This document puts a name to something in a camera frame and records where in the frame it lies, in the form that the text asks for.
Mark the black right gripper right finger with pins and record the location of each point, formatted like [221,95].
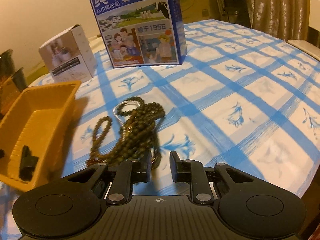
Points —
[178,171]

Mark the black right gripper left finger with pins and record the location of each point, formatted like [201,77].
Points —
[142,168]

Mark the brown cardboard box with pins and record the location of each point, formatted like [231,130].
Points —
[198,10]

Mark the black cylindrical tube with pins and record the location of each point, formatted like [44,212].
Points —
[27,165]

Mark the blue milk carton box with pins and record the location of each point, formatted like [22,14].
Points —
[141,32]

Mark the black top instant rice bowl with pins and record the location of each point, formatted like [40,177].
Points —
[7,67]

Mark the white humidifier box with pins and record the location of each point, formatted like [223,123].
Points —
[68,56]

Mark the beige curtain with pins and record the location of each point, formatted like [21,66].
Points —
[283,19]

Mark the orange middle instant rice bowl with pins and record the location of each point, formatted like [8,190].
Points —
[11,88]

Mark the yellow plastic tray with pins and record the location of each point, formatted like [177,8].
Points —
[39,118]

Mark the blue checked tablecloth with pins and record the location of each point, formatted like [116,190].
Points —
[241,97]

